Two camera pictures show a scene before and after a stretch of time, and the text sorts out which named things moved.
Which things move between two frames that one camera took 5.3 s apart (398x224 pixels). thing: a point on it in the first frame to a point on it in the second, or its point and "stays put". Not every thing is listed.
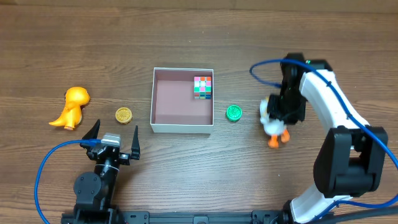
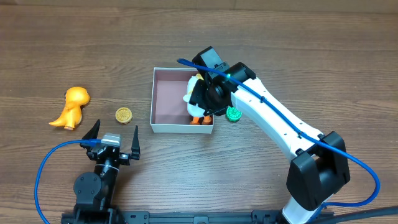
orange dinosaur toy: (75, 97) stays put
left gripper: (101, 154) stays put
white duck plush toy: (272, 126) to (194, 110)
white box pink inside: (174, 109) stays put
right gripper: (274, 106) to (196, 94)
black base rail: (282, 216) stays put
